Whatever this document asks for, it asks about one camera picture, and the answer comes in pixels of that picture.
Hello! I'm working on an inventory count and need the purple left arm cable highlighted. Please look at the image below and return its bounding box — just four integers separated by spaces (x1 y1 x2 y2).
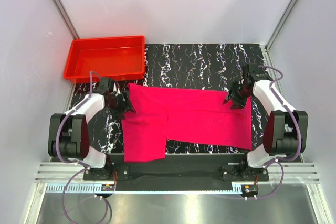
56 70 113 222

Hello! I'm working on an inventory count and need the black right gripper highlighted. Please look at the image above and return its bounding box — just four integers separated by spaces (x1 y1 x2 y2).
222 80 251 110

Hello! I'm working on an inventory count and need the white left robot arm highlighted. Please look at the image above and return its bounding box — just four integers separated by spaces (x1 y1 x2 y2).
48 78 136 180

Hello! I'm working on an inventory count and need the orange connector board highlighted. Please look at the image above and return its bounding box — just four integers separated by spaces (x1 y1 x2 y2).
101 184 116 192
243 184 259 194

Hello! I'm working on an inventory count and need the left orange connector board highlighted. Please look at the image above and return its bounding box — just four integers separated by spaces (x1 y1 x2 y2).
101 184 116 192

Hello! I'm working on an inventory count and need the aluminium frame rail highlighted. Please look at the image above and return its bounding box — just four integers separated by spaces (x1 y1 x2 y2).
34 162 321 183

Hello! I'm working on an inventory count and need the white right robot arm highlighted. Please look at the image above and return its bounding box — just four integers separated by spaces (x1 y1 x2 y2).
223 64 308 180

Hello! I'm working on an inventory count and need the white slotted cable duct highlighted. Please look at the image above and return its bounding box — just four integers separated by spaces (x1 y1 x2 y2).
46 183 243 195

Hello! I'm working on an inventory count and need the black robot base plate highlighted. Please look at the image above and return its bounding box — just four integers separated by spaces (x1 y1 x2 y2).
83 154 269 194

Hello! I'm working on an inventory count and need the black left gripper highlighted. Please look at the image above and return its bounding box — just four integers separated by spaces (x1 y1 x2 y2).
107 91 136 120

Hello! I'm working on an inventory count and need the black marbled table mat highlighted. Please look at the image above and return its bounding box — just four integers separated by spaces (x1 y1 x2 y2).
64 43 275 154

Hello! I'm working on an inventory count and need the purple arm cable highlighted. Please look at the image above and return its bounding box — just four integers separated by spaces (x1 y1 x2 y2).
56 70 113 222
246 65 302 200

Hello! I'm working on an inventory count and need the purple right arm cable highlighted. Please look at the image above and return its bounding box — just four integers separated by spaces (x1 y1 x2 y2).
246 65 302 200

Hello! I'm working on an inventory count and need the red plastic bin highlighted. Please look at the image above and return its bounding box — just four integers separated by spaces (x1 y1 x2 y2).
64 36 145 84

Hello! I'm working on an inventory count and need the right orange connector board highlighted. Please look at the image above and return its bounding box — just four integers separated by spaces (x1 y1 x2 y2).
243 184 259 194

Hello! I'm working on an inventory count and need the pink t shirt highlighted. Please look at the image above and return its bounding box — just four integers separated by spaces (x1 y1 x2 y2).
121 83 253 163

